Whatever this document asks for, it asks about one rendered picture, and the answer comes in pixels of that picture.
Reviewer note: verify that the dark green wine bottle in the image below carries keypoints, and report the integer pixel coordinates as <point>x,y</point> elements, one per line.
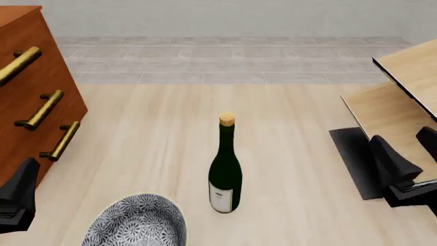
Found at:
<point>225,169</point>

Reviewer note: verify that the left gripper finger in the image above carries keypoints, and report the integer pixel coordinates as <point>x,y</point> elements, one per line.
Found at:
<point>24,182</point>

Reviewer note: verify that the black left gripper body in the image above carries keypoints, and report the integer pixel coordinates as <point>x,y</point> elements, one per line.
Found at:
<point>15,217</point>

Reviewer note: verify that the wooden cabinet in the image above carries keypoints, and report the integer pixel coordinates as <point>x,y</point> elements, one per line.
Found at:
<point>30,82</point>

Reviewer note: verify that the blue patterned bowl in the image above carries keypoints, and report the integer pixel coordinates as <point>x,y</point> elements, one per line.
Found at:
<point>136,225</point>

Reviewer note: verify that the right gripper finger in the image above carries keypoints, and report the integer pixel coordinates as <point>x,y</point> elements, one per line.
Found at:
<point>392,164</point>
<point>430,141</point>

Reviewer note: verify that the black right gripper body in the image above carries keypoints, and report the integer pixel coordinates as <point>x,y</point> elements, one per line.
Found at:
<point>409,193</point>

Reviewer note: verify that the pale wood wine rack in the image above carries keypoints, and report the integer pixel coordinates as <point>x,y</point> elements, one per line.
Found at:
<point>389,110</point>

